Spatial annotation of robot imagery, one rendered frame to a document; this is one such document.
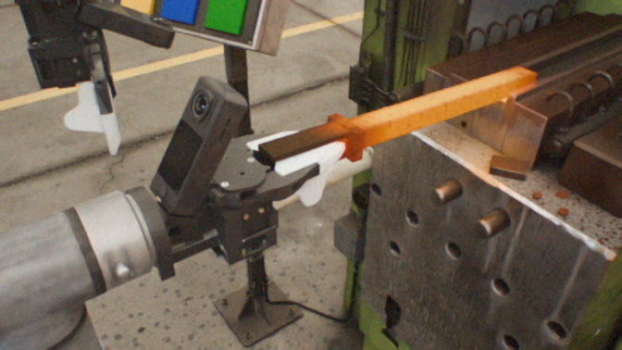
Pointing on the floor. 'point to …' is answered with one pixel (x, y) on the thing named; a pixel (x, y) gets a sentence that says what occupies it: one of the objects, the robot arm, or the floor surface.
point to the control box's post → (234, 69)
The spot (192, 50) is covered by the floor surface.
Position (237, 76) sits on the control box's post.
